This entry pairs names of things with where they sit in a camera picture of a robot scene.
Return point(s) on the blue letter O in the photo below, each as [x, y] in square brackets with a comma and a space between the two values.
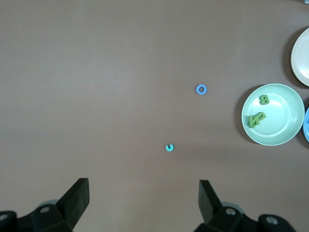
[196, 89]

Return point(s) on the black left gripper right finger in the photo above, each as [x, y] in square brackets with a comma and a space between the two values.
[207, 203]

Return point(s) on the green plate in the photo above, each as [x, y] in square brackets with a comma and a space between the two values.
[285, 130]

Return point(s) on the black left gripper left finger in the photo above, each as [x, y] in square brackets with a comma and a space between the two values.
[74, 200]

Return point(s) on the green letter N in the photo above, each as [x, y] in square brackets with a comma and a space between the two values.
[252, 122]

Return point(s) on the beige plate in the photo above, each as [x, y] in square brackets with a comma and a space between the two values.
[301, 60]

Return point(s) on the cyan letter C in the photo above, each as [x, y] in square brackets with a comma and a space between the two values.
[169, 150]

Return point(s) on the blue plate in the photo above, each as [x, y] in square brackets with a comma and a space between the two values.
[307, 125]

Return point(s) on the green letter B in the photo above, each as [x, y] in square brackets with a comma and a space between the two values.
[264, 99]

